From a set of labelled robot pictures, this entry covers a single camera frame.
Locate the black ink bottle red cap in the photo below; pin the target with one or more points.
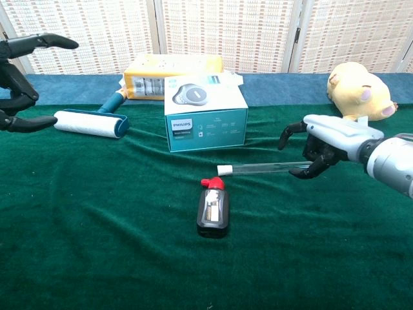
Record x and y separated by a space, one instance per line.
213 213

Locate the teal white Philips box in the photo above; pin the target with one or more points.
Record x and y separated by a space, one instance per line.
206 129

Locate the transparent glass test tube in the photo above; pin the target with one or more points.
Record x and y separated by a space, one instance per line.
264 168

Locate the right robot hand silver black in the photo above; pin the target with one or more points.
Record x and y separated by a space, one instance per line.
335 132

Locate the green velvet cloth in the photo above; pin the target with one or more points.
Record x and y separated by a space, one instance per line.
129 252

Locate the blue table cover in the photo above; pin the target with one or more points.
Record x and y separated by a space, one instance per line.
71 88

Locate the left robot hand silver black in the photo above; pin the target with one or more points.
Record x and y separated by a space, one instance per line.
19 92

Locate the small white stopper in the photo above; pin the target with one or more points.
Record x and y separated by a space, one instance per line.
225 170

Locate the yellow cat tissue pack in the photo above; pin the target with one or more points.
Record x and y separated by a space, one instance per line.
145 77

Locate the yellow plush toy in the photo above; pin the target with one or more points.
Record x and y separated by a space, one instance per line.
358 93

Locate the woven folding screen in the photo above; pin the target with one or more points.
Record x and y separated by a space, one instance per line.
113 32

